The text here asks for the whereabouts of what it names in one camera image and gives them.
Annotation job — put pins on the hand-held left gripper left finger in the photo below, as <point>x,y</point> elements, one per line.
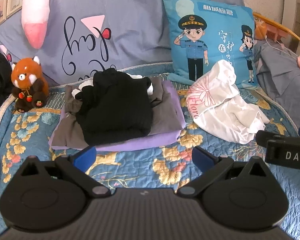
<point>86,156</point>

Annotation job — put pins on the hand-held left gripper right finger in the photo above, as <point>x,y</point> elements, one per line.
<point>202,158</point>

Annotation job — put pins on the white printed t-shirt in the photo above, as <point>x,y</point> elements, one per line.
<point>227,120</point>

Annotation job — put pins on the stack of folded clothes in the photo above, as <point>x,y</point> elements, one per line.
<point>165,115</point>

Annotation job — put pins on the folded black sweater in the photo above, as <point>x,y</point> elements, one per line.
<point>115,110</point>

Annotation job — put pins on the blue floral quilt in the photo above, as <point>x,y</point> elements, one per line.
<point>140,170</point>

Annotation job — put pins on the grey duvet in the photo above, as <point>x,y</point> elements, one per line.
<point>285,80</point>

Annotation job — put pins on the red panda plush toy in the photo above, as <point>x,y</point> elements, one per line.
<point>25,76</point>

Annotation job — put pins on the blue cartoon cushion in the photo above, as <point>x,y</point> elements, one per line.
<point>210,25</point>

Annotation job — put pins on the grey-blue script pillow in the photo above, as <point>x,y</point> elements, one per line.
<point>130,30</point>

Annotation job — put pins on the pink and white plush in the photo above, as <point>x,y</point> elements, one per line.
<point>36,10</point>

